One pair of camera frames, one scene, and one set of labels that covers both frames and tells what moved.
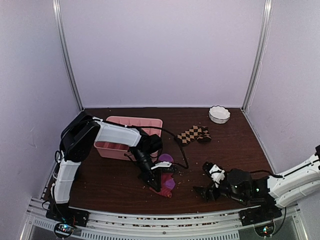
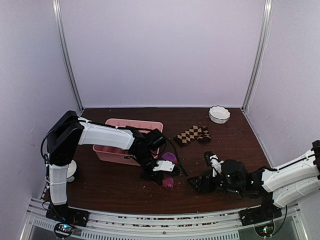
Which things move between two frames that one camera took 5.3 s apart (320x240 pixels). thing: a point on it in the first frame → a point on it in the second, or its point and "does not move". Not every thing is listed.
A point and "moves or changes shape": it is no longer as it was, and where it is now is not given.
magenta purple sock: (167, 182) moves or changes shape
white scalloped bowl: (219, 114) does not move
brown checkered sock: (200, 133) does not move
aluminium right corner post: (263, 40) does not move
